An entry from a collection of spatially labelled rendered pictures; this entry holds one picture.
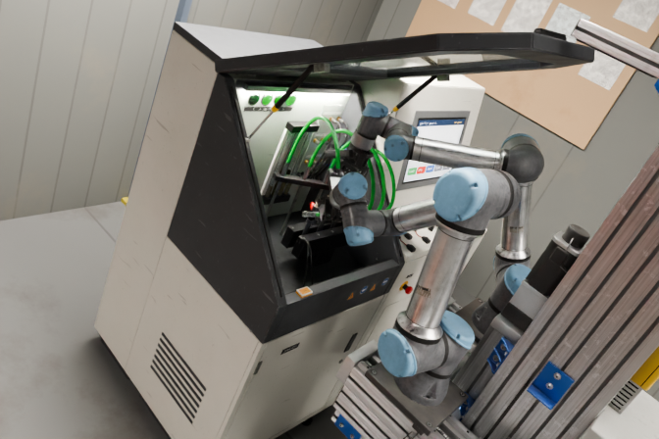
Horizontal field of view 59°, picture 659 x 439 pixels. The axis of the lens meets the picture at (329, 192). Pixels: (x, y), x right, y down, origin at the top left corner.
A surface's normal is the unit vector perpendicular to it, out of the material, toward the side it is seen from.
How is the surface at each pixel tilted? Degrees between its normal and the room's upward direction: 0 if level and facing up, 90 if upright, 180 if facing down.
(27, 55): 90
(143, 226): 90
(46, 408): 0
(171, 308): 90
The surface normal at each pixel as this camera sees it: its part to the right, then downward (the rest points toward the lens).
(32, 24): 0.69, 0.55
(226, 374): -0.65, 0.11
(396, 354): -0.80, 0.11
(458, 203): -0.72, -0.13
